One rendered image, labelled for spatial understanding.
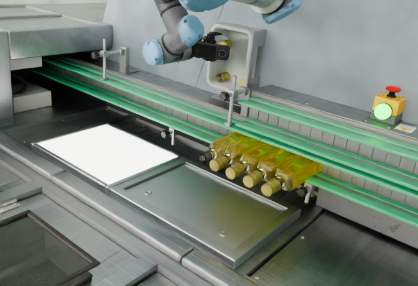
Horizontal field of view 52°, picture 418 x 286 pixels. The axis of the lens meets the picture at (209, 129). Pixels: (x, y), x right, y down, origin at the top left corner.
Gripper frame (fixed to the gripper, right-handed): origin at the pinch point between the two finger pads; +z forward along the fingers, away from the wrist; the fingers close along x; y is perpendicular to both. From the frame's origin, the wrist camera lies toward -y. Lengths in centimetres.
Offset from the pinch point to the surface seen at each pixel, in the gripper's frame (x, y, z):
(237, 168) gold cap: 26, -30, -32
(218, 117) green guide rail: 23.3, -6.0, -9.4
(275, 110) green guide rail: 13.9, -28.8, -12.3
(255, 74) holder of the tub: 8.9, -10.3, 4.1
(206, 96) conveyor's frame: 20.8, 7.8, 0.5
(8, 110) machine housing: 34, 71, -44
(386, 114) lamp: 9, -58, -3
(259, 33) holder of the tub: -5.2, -10.8, 3.0
